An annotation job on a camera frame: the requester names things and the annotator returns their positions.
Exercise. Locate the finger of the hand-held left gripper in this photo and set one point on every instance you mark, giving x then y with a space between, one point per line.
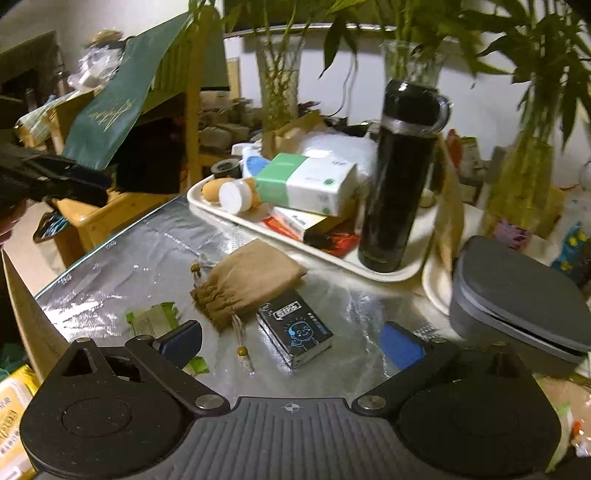
78 182

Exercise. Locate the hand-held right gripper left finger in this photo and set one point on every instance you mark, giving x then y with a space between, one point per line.
178 341

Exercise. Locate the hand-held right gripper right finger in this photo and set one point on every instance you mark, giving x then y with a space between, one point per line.
401 346

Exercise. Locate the green snack packet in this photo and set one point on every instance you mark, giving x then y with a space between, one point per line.
150 318

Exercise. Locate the black cartoon tissue pack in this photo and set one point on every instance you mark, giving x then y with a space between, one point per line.
295 327

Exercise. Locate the cardboard box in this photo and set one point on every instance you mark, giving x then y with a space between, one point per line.
32 332

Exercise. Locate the wooden chair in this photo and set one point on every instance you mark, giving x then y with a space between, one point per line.
101 217

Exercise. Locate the teal cloth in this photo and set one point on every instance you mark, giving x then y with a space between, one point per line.
51 228

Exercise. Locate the green checked cloth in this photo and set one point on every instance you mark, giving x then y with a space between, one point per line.
37 117

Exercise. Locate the green paper bag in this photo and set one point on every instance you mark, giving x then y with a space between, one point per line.
106 120

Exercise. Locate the white tray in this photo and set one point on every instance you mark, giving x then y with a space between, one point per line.
436 286
240 222

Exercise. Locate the brown shipping carton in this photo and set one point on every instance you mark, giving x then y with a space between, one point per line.
69 110

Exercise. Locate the silver foil mat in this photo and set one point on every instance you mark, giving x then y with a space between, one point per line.
115 295

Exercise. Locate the clear plastic bag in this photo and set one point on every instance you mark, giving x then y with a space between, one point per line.
92 74

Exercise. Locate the red black packet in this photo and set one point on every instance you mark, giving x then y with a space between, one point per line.
344 244

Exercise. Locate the gray zip case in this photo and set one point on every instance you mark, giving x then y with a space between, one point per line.
508 286

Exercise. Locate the brown egg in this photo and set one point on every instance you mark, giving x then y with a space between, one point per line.
213 190

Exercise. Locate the brown paper bag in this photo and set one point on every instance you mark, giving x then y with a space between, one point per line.
450 217
295 134

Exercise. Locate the black tape roll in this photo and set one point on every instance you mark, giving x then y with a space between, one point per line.
219 172

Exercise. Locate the black thermos bottle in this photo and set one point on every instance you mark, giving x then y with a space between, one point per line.
397 194

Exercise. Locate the orange bottle white cap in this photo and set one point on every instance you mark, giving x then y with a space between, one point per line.
233 196

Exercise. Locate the white red flat box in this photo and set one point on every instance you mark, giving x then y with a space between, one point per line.
295 222

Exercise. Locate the wicker basket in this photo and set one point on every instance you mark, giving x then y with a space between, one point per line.
568 397

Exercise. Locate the white blue bottle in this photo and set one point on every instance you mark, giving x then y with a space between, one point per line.
254 164

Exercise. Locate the yellow wet wipes packet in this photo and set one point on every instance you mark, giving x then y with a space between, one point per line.
14 415

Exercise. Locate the green white tissue pack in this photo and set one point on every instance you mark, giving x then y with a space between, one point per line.
314 189

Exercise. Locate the dark green panel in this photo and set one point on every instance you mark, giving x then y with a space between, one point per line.
214 60

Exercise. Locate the blue dotted bag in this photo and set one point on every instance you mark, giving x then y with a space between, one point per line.
572 249

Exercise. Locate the glass vase with bamboo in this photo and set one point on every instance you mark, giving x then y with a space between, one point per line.
411 64
279 92
526 184

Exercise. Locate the white plastic package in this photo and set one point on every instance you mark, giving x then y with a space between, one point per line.
341 147

